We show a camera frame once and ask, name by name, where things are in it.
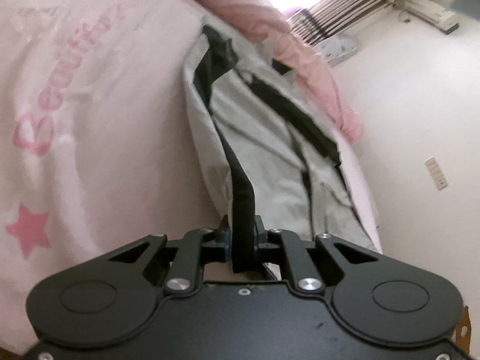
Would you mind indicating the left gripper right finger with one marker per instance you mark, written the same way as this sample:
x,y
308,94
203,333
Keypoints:
x,y
280,246

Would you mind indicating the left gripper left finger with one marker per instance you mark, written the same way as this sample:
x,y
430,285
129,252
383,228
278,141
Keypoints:
x,y
202,246

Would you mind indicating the grey black jacket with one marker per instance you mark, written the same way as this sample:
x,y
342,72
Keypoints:
x,y
264,152

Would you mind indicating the pink printed blanket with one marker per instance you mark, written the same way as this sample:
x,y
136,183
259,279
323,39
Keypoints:
x,y
96,145

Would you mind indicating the right striped curtain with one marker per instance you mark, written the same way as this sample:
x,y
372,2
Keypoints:
x,y
330,17

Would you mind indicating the pink duvet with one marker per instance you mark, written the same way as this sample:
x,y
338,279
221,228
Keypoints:
x,y
258,21

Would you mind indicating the white air conditioner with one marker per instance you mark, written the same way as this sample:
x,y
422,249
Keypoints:
x,y
434,14

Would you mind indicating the white wall switch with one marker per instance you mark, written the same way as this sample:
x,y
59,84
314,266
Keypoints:
x,y
436,173

